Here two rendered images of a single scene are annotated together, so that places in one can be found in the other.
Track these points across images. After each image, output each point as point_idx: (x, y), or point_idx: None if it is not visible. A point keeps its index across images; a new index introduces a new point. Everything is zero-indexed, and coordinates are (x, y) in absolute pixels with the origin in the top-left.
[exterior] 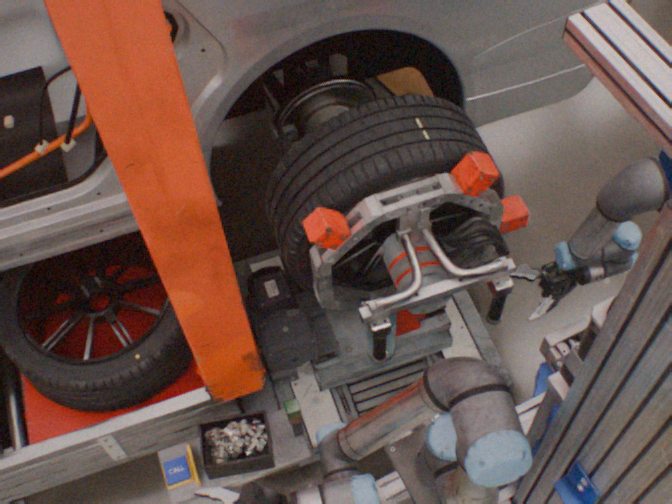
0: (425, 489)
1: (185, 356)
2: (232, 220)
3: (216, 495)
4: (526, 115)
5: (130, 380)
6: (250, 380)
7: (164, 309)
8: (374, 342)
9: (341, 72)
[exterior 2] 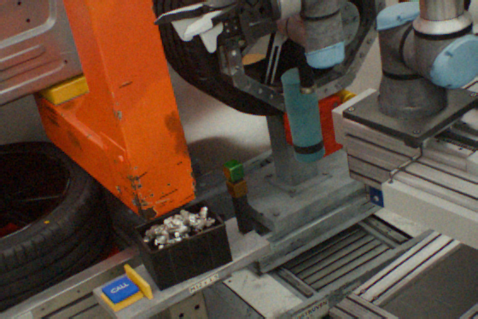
0: (399, 119)
1: (99, 241)
2: (115, 205)
3: (178, 10)
4: (380, 67)
5: (43, 248)
6: (179, 176)
7: (67, 187)
8: (297, 53)
9: (190, 89)
